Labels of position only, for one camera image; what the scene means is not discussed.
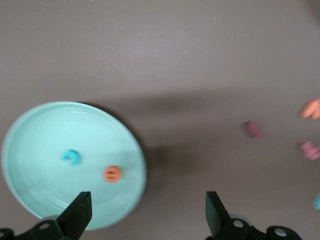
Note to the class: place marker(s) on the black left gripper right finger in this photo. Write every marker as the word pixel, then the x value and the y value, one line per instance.
pixel 217 220

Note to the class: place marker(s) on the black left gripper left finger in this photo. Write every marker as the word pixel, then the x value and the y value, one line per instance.
pixel 75 220

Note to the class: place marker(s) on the orange foam letter e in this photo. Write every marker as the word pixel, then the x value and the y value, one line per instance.
pixel 113 178

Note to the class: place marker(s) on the teal foam letter c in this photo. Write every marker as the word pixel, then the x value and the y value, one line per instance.
pixel 67 156

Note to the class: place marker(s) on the dark red foam letter l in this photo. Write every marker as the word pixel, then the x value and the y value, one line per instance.
pixel 253 129

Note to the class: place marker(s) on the light green plate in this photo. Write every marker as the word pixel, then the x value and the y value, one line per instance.
pixel 50 130

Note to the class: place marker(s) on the teal foam letter d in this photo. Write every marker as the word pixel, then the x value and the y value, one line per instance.
pixel 317 201

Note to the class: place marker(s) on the pink red foam letter t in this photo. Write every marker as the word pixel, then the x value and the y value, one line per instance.
pixel 311 150

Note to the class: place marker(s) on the orange foam letter v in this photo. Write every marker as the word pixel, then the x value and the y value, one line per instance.
pixel 311 107

